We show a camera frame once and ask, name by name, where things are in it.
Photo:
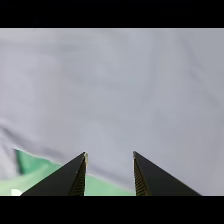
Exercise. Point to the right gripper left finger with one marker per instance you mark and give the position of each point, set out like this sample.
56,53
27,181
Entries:
66,180

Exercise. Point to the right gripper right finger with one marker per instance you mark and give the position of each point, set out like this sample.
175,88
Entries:
155,181

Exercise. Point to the pale grey shirt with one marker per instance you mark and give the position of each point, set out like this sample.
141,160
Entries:
113,93

